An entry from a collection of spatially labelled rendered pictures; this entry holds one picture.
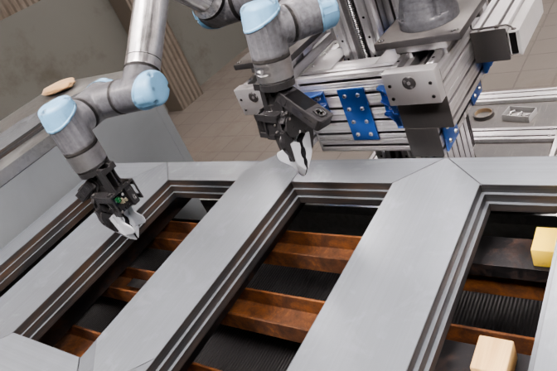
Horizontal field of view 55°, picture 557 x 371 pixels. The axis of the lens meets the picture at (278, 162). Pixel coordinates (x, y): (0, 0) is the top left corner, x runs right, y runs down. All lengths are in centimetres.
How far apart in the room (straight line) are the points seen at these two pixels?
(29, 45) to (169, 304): 341
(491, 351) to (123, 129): 155
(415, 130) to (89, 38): 353
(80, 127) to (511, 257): 86
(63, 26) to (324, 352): 390
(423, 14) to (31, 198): 130
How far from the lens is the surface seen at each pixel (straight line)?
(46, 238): 176
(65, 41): 449
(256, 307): 129
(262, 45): 101
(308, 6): 105
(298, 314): 122
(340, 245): 132
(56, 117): 113
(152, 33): 118
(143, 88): 109
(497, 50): 152
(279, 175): 133
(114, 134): 204
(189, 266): 119
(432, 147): 145
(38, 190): 189
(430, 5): 138
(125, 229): 126
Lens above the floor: 151
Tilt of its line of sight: 28 degrees down
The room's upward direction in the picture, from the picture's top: 24 degrees counter-clockwise
